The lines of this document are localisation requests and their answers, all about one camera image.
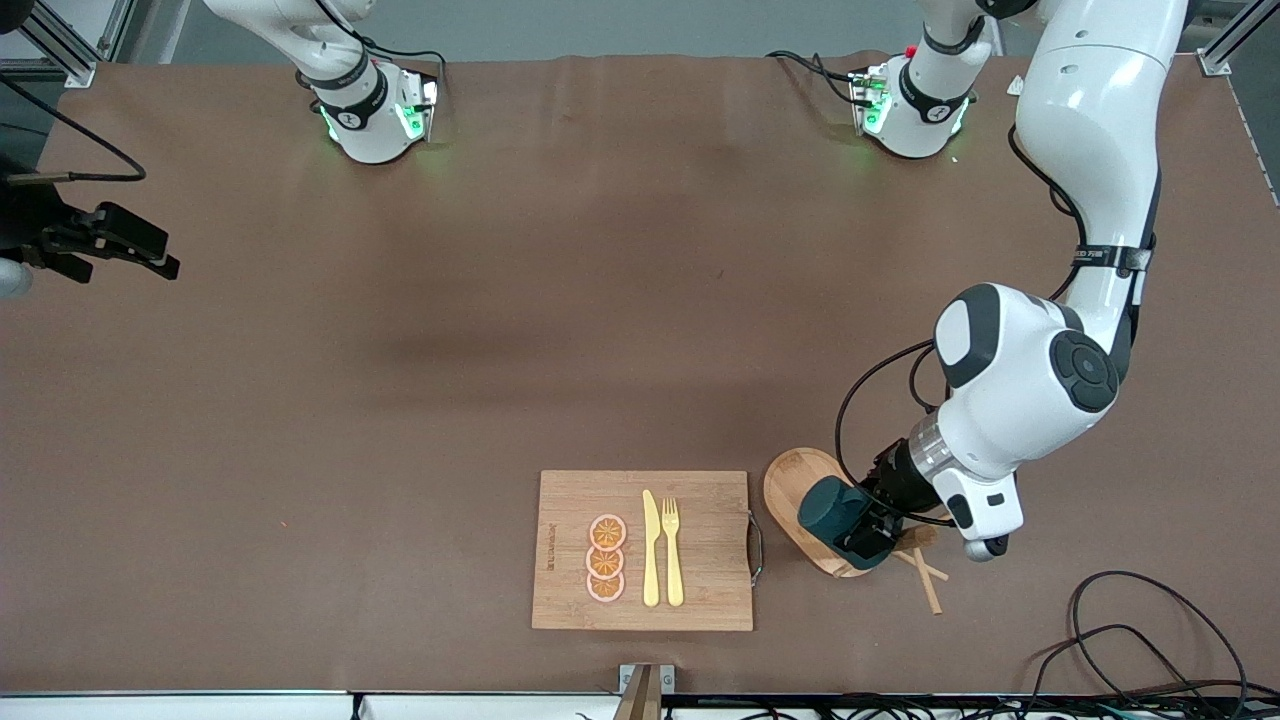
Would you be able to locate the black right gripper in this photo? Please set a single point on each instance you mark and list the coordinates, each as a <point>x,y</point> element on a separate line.
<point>32,222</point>

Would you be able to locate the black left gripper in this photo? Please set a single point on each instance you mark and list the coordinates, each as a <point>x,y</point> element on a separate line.
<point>903,481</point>

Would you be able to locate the teal cup yellow inside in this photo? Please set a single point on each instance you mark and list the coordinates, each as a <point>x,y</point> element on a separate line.
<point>825,510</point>

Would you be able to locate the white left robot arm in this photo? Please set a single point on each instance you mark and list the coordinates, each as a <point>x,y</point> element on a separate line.
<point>1090,100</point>

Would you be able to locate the wooden mug tree stand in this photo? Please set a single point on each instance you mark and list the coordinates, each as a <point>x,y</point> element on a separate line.
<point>785,485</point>

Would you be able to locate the yellow plastic fork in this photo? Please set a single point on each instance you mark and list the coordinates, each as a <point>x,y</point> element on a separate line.
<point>673,560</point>

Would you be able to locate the yellow plastic knife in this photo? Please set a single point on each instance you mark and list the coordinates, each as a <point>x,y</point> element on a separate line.
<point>651,560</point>

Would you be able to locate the orange slice toy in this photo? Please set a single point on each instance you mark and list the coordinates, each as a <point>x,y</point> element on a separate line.
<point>605,588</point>
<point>605,562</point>
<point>607,532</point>

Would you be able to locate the wooden cutting board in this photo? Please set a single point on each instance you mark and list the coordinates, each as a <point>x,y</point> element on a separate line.
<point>570,520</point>

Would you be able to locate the table cover mat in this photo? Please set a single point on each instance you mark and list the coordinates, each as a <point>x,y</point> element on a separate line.
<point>400,400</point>

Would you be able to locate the aluminium frame profile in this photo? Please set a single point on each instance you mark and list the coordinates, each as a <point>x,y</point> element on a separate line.
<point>1215,62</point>
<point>75,70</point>

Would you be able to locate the metal mount bracket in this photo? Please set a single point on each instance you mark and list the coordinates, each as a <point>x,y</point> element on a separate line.
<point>645,682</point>

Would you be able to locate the white table edge rail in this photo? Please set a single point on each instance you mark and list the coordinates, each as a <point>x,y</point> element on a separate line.
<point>200,706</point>

